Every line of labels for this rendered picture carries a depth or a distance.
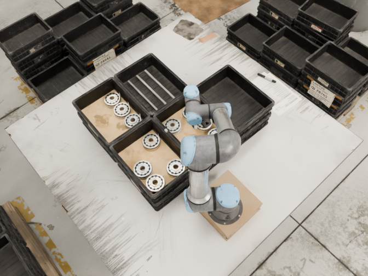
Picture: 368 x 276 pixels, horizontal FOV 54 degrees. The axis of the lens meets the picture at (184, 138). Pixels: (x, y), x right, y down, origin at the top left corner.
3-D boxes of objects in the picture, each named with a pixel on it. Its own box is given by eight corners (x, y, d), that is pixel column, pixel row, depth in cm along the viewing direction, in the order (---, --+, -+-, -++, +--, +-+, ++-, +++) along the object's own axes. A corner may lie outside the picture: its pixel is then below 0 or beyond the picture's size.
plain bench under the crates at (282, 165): (328, 185, 277) (363, 140, 217) (172, 344, 227) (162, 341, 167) (189, 70, 342) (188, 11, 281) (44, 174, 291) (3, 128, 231)
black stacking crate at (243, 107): (272, 114, 216) (275, 102, 206) (236, 142, 207) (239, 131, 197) (226, 76, 232) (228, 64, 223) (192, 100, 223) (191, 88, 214)
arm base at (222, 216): (245, 205, 190) (247, 199, 181) (228, 226, 185) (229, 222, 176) (222, 188, 194) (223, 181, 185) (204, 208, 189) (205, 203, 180)
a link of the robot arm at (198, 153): (216, 215, 176) (220, 152, 133) (185, 217, 176) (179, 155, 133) (213, 193, 183) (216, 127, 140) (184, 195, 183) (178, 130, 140)
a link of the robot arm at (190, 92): (183, 98, 174) (182, 84, 178) (185, 109, 184) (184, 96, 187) (199, 96, 173) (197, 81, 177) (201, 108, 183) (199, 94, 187)
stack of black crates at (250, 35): (277, 53, 330) (283, 34, 310) (256, 70, 320) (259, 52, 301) (246, 31, 346) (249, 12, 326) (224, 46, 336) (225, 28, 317)
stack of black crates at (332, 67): (352, 105, 298) (375, 68, 259) (329, 126, 288) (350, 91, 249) (313, 78, 314) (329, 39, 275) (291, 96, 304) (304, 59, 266)
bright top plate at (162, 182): (168, 183, 190) (168, 183, 190) (153, 195, 187) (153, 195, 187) (156, 171, 194) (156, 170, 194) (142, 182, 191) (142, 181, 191)
